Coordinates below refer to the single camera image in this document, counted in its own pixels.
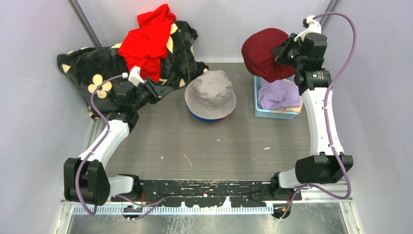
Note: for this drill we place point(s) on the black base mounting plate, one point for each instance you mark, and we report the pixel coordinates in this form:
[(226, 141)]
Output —
[(212, 193)]

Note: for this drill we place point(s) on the beige bucket hat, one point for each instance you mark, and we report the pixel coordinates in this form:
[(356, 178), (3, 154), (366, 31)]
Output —
[(293, 109)]

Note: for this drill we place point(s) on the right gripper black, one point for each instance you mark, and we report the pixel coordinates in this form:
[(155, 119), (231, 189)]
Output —
[(278, 50)]

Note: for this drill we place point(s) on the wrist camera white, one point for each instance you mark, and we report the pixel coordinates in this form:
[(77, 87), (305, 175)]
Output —
[(134, 76), (311, 26)]

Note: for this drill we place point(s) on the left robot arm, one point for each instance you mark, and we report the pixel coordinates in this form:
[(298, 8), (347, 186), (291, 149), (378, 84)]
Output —
[(85, 178)]

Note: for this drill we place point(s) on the aluminium rail frame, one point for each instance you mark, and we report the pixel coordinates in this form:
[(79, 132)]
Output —
[(229, 204)]

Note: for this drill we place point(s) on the blue bucket hat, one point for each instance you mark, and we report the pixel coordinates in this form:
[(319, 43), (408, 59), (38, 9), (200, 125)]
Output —
[(203, 119)]

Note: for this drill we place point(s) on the dark red hat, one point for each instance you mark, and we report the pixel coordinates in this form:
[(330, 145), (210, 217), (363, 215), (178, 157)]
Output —
[(257, 52)]

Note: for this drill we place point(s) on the red cloth on blanket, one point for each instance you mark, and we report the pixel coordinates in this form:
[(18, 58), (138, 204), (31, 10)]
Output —
[(146, 46)]

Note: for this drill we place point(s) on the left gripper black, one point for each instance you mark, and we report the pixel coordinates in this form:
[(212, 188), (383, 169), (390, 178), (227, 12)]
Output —
[(157, 91)]

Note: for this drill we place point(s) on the light blue plastic basket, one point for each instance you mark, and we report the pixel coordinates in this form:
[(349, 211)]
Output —
[(276, 114)]

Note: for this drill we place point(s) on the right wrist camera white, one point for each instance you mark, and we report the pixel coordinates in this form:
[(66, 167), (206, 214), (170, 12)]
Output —
[(311, 26)]

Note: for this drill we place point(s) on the lilac bucket hat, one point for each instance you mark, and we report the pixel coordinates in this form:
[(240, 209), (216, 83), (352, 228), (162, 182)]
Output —
[(277, 95)]

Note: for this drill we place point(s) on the grey bucket hat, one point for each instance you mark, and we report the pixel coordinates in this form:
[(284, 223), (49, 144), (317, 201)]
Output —
[(211, 95)]

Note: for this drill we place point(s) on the red bucket hat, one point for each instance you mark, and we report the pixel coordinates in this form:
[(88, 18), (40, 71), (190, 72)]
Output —
[(220, 120)]

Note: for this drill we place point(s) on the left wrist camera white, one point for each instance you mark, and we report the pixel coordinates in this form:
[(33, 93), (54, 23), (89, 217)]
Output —
[(134, 76)]

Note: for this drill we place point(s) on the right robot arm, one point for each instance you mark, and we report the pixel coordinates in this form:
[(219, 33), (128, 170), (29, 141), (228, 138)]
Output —
[(327, 162)]

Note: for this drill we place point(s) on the black floral plush blanket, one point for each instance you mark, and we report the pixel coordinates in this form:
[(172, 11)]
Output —
[(89, 67)]

